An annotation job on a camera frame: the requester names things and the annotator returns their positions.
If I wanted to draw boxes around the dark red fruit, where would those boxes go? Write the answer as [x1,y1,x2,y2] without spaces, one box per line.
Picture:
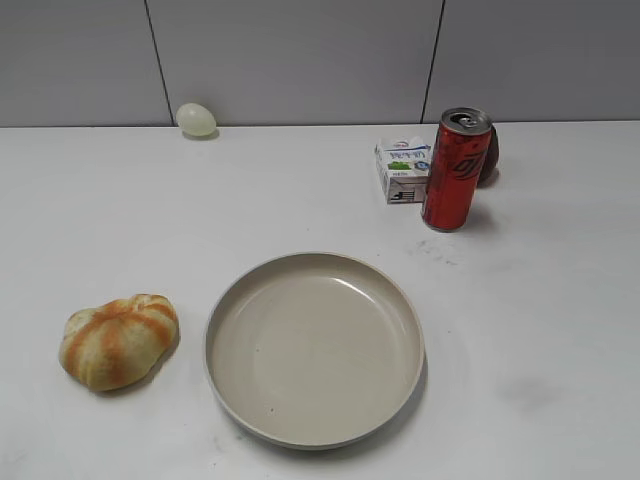
[477,126,499,188]

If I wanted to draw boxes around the beige round plate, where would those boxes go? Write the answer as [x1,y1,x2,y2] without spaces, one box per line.
[204,252,427,450]

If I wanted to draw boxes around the red cola can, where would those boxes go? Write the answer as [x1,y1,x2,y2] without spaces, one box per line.
[422,107,492,232]

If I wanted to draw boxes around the pale green egg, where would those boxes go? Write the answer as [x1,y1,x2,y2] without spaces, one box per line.
[176,103,217,137]

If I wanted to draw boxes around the small white milk carton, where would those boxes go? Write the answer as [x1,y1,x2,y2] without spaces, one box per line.
[374,136,432,204]

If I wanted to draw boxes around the orange striped bread roll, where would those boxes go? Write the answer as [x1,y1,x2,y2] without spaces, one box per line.
[58,294,179,392]

